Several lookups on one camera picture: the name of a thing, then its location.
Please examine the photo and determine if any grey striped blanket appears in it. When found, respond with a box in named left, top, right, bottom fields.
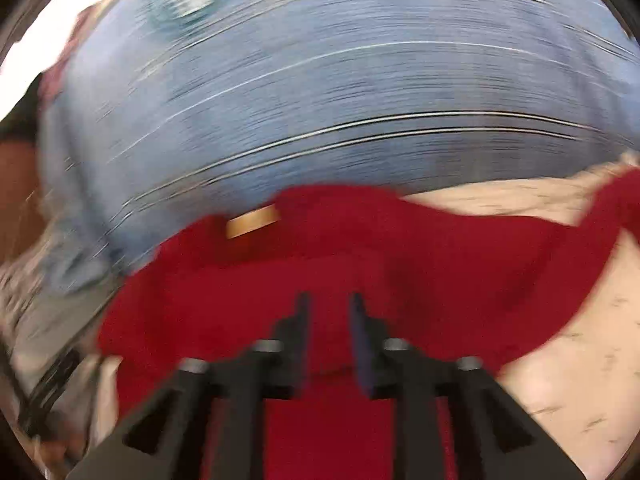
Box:
left=1, top=240, right=122, bottom=440

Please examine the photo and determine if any red small sweater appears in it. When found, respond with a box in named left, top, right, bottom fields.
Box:
left=99, top=171, right=639, bottom=479

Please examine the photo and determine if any white floral bed sheet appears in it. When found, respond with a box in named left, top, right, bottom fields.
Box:
left=411, top=152, right=639, bottom=479

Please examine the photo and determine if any blue plaid quilt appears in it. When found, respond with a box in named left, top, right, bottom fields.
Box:
left=39, top=0, right=639, bottom=294

